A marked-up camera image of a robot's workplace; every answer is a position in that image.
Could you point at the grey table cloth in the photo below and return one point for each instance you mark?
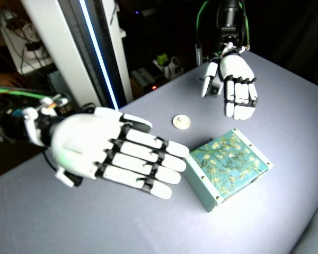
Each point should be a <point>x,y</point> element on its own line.
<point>95,225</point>

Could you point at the black device with red light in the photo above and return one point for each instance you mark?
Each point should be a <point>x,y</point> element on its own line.
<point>145,82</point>

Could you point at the small round cream disc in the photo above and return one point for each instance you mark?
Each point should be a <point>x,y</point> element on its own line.
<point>181,122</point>

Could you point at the white column with blue strip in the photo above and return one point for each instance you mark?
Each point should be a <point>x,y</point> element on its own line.
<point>55,39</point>

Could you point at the green plug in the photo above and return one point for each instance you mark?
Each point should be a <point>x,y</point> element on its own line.
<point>162,58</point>

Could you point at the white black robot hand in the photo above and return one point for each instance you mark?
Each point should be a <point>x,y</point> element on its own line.
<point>236,68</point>
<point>82,137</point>

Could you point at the floral teal tin box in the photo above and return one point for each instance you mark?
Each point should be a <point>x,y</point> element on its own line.
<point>228,161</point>

